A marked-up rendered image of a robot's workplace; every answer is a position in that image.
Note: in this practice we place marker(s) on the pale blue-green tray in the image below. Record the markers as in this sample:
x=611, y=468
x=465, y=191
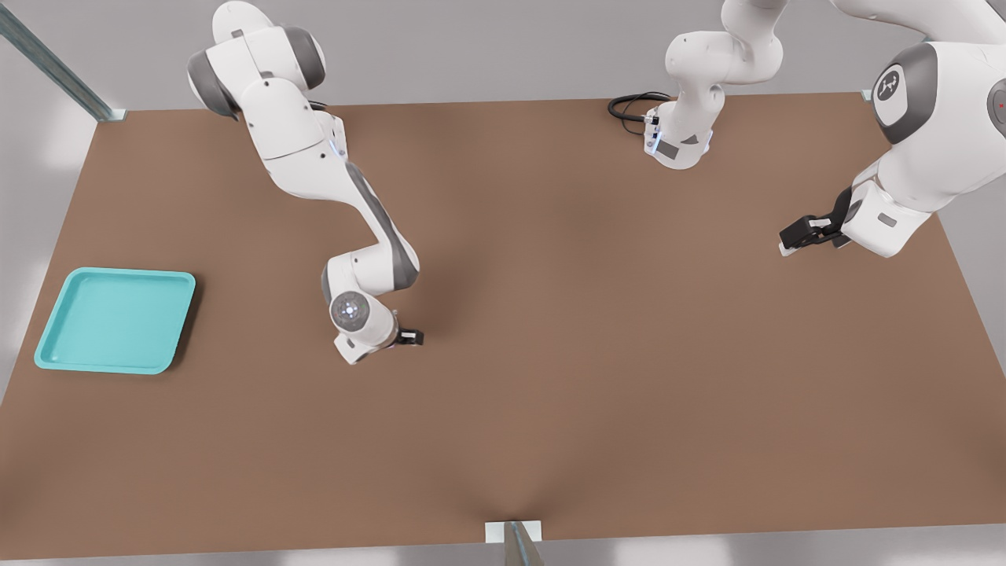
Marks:
x=116, y=318

